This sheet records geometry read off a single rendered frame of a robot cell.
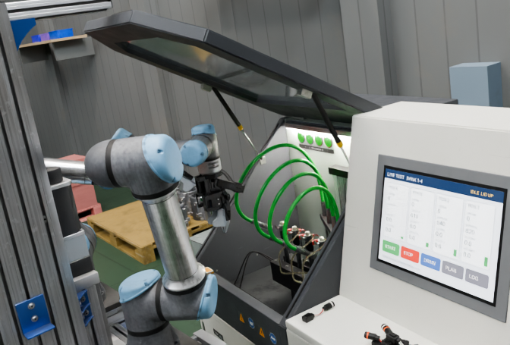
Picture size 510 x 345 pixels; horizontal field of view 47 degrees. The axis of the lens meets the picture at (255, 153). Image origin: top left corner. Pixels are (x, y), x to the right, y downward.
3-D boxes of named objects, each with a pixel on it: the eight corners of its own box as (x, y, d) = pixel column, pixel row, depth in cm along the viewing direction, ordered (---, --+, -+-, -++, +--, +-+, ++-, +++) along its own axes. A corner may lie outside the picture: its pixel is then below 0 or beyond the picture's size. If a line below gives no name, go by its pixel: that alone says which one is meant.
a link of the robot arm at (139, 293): (135, 310, 167) (125, 267, 164) (179, 308, 165) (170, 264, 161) (118, 333, 156) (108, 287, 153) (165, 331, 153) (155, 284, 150)
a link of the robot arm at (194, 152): (170, 170, 172) (181, 161, 183) (206, 167, 170) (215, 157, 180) (165, 145, 170) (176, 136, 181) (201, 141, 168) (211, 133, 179)
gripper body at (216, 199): (197, 209, 190) (191, 174, 188) (220, 202, 195) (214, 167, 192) (208, 214, 184) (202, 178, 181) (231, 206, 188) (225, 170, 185)
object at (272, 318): (199, 302, 241) (193, 268, 237) (209, 299, 243) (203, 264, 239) (284, 368, 188) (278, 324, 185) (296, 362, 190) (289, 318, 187)
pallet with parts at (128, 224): (235, 228, 544) (229, 189, 535) (147, 266, 489) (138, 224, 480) (162, 205, 650) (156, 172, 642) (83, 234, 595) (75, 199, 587)
